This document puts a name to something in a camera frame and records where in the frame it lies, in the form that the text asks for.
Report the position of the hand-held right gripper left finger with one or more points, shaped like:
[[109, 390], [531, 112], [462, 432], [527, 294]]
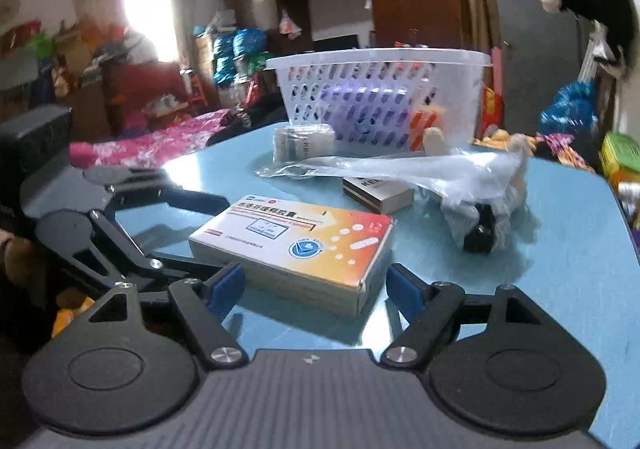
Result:
[[226, 286]]

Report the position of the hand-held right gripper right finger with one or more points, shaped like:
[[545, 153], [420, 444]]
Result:
[[404, 288]]

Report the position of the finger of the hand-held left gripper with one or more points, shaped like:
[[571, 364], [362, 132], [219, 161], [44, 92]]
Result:
[[150, 186], [100, 244]]

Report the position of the orange and white medicine box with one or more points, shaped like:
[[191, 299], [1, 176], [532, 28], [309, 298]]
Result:
[[300, 241]]

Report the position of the pink floral blanket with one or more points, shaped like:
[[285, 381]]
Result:
[[150, 144]]

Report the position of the small dark cardboard box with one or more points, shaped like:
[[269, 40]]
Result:
[[380, 194]]

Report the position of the red cabinet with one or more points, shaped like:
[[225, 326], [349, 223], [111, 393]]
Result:
[[145, 89]]

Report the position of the black bottle in white wrap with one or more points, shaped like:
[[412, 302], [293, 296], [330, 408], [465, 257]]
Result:
[[482, 229]]

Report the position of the clear plastic bag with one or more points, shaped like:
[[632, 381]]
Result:
[[400, 169]]

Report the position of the stack of blue patterned bags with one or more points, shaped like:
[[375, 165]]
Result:
[[237, 54]]

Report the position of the bright window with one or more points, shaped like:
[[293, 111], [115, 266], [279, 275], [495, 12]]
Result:
[[150, 19]]

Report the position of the white plastic basket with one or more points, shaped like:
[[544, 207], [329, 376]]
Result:
[[380, 89]]

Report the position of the blue patterned plastic bag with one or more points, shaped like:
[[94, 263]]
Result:
[[570, 109]]

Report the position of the yellow green box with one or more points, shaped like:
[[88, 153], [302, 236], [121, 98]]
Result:
[[620, 154]]

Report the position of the grey door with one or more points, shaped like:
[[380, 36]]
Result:
[[520, 29]]

